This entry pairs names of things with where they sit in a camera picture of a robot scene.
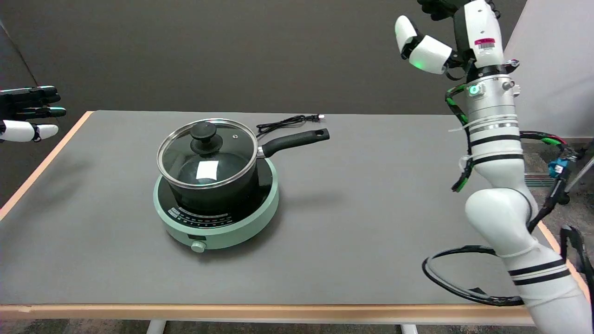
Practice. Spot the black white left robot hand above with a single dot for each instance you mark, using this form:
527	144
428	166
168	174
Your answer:
18	131

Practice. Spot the grey floor vent grille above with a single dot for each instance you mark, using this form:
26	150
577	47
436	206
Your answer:
538	180

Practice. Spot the white table leg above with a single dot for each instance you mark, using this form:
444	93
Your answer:
409	329
156	327

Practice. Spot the glass pot lid black knob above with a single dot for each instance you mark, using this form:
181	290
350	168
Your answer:
204	135

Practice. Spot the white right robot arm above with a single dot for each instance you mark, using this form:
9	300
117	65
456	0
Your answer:
501	213

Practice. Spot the black caster wheel leg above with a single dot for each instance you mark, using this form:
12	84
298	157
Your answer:
587	148

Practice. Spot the slanted metal stand leg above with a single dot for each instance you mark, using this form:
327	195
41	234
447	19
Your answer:
582	174

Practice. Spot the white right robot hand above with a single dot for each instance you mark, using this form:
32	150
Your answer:
482	28

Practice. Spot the green round induction cooker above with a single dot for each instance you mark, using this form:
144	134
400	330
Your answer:
232	236

